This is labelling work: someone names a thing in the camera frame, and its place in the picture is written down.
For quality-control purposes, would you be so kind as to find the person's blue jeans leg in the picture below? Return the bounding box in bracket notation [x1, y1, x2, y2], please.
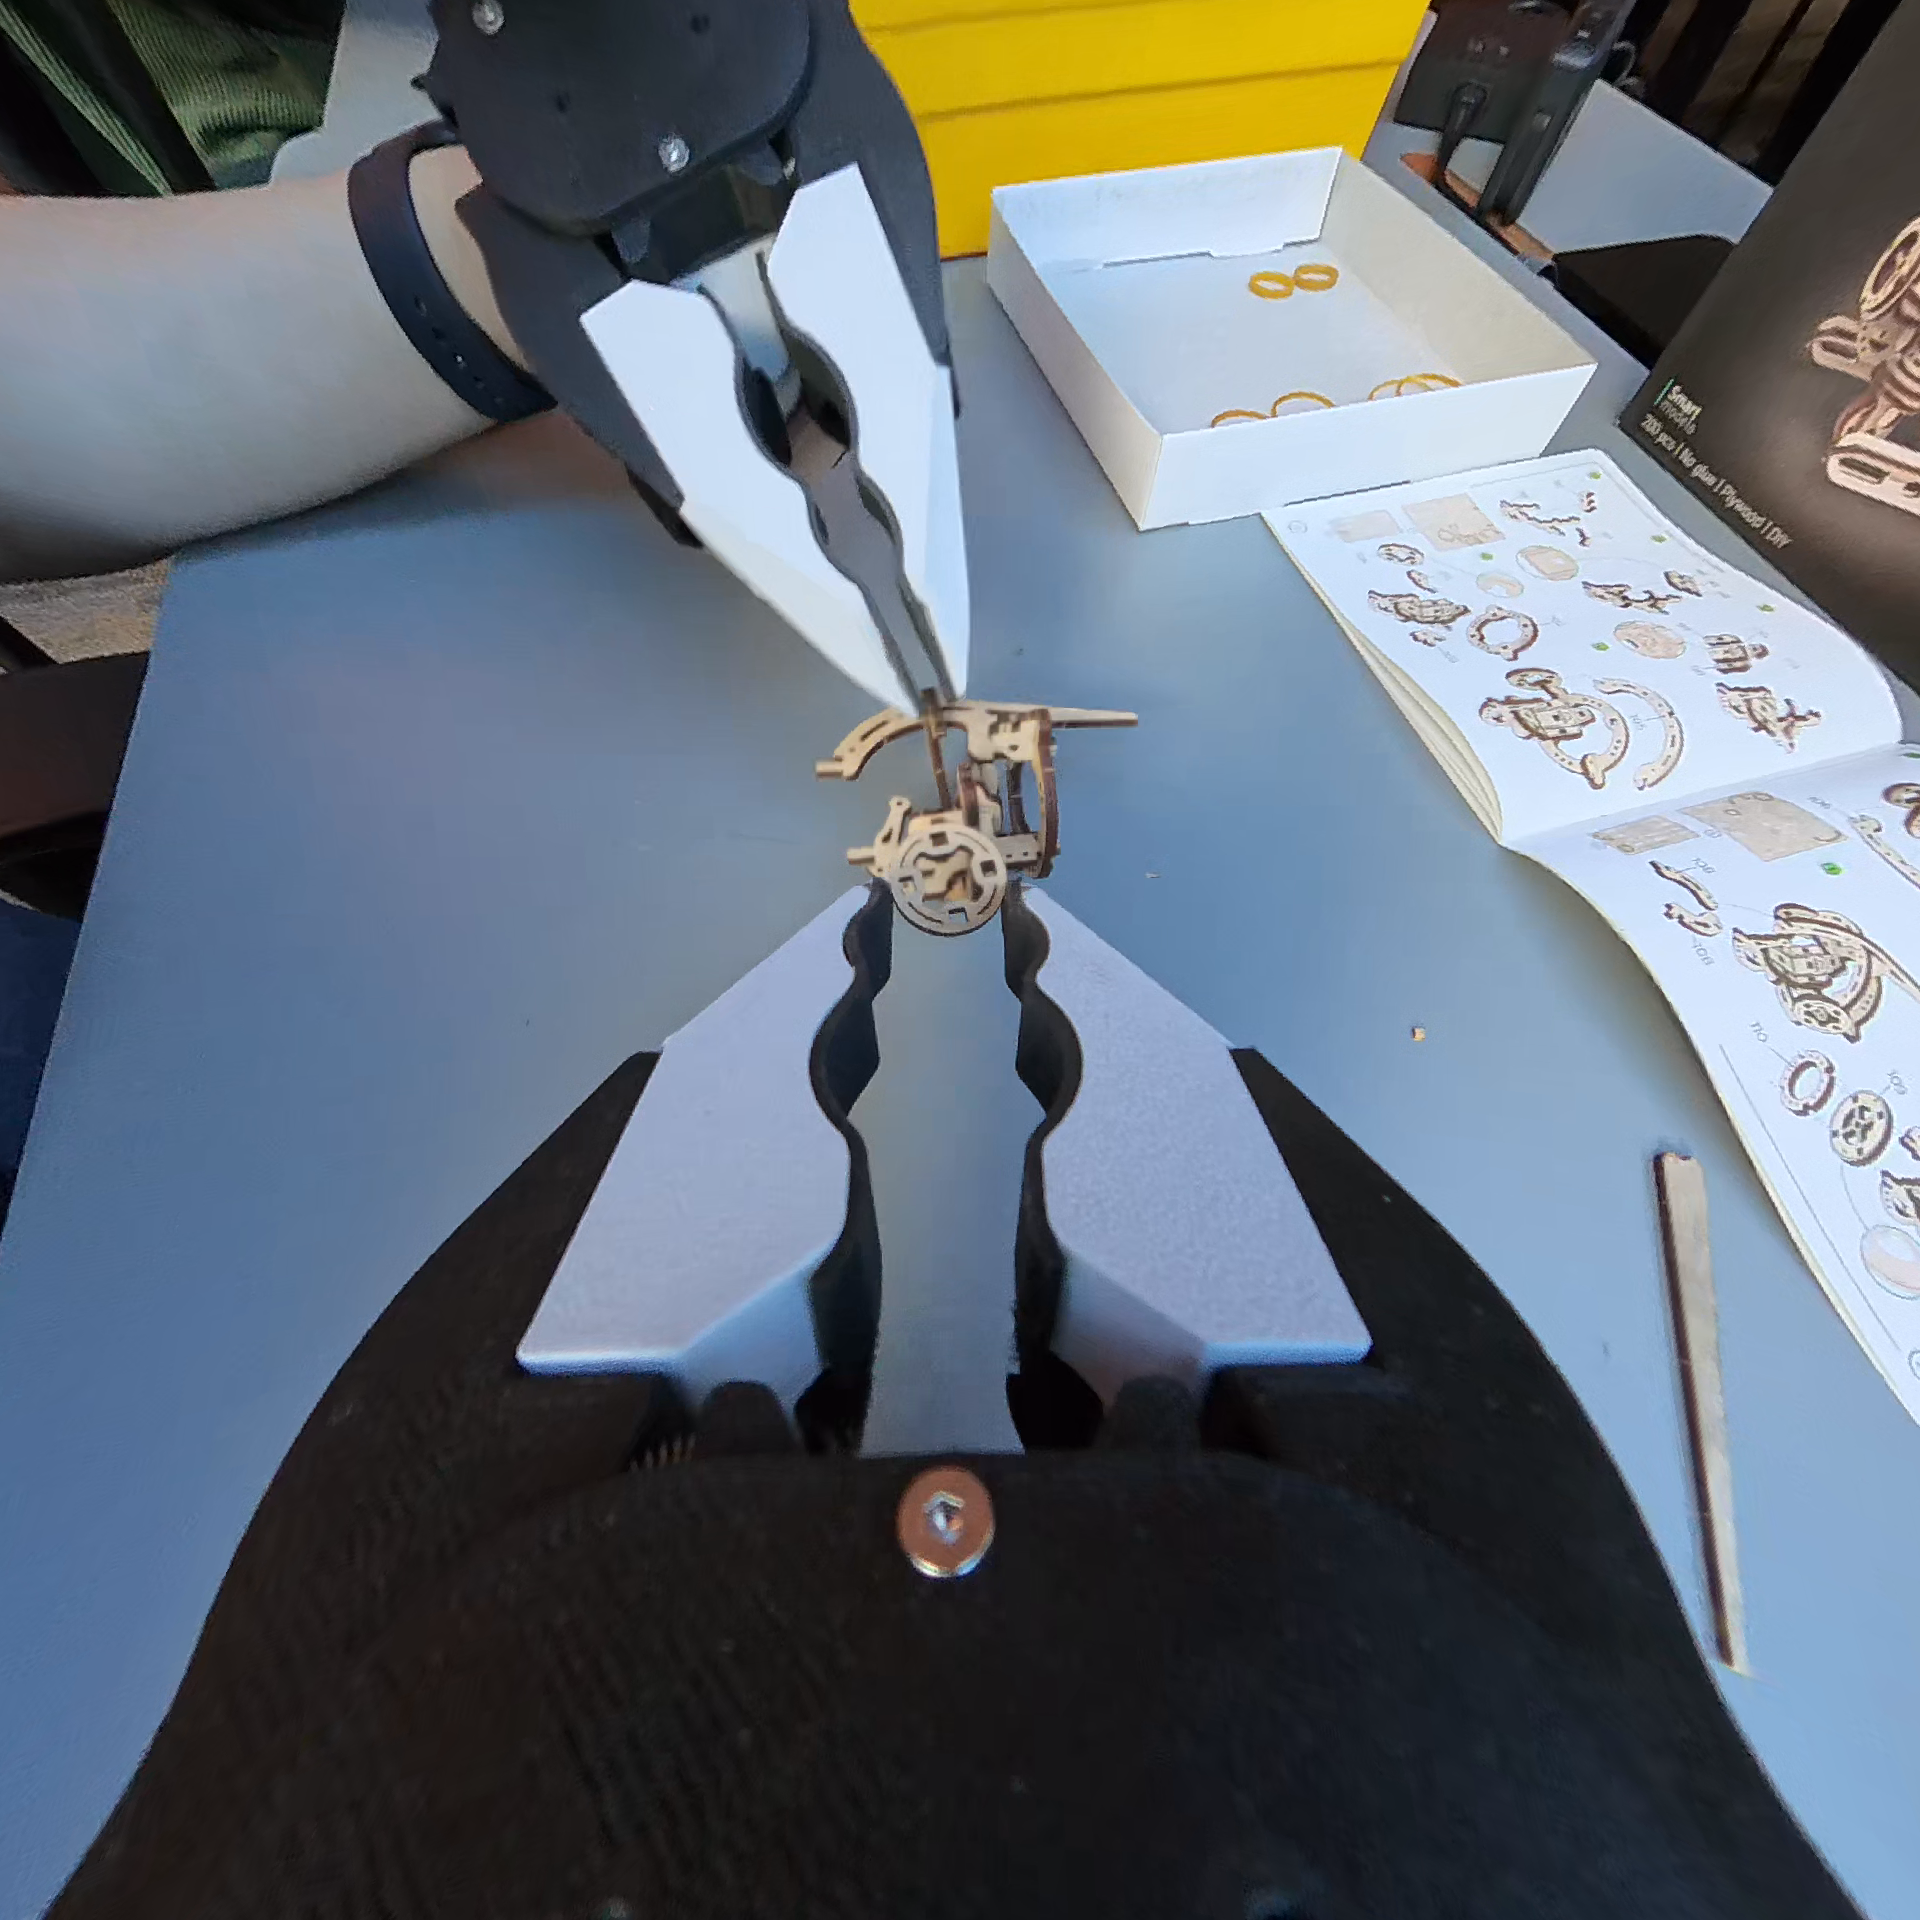
[0, 892, 85, 1213]

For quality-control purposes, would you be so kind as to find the dark brown seat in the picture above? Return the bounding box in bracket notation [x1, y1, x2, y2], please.
[0, 645, 151, 917]

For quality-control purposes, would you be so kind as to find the small wooden model assembly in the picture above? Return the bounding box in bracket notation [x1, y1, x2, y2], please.
[816, 694, 1066, 943]

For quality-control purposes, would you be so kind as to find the black product box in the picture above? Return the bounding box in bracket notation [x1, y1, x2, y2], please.
[1618, 9, 1920, 694]

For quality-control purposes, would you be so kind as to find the open instruction booklet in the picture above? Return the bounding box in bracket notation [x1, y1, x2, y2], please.
[1260, 448, 1920, 1427]

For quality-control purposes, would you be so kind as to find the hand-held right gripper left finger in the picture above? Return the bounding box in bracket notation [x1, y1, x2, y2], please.
[518, 886, 897, 1452]

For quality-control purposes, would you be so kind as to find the white cardboard box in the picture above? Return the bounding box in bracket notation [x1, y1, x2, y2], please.
[983, 142, 1599, 533]

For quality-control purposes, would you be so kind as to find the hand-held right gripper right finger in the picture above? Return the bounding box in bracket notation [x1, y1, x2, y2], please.
[1008, 892, 1376, 1452]

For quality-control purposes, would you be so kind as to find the yellow plastic bin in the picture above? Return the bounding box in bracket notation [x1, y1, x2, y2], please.
[847, 0, 1436, 259]

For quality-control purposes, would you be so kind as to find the dark flat object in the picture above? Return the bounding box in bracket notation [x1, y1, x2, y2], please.
[1550, 230, 1781, 368]

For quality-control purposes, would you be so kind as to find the black electronic device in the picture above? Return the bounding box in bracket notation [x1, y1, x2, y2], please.
[1404, 0, 1644, 230]

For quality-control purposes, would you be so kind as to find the person's green shirt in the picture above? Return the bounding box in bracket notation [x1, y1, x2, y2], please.
[0, 0, 356, 199]

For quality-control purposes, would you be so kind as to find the group of yellow rubber bands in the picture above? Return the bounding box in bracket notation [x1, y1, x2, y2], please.
[1208, 259, 1465, 433]

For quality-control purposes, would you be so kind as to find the flat wooden stick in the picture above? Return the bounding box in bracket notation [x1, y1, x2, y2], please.
[1653, 1150, 1752, 1676]

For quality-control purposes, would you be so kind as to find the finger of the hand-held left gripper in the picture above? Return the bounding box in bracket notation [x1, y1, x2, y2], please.
[580, 286, 933, 709]
[772, 160, 979, 708]

